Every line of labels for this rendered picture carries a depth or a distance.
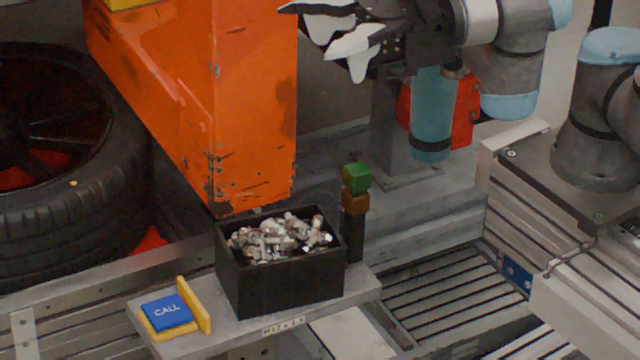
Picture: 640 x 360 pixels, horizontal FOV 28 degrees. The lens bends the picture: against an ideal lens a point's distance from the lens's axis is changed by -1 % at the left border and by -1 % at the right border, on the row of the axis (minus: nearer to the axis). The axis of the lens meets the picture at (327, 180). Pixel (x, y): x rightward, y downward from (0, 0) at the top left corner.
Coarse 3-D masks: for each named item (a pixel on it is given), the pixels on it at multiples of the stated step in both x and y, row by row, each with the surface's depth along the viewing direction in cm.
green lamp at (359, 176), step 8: (344, 168) 227; (352, 168) 227; (360, 168) 227; (368, 168) 227; (344, 176) 228; (352, 176) 225; (360, 176) 226; (368, 176) 227; (344, 184) 229; (352, 184) 226; (360, 184) 227; (368, 184) 228; (352, 192) 227
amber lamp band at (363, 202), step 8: (344, 192) 230; (368, 192) 230; (344, 200) 231; (352, 200) 228; (360, 200) 229; (368, 200) 230; (344, 208) 232; (352, 208) 229; (360, 208) 230; (368, 208) 231; (352, 216) 230
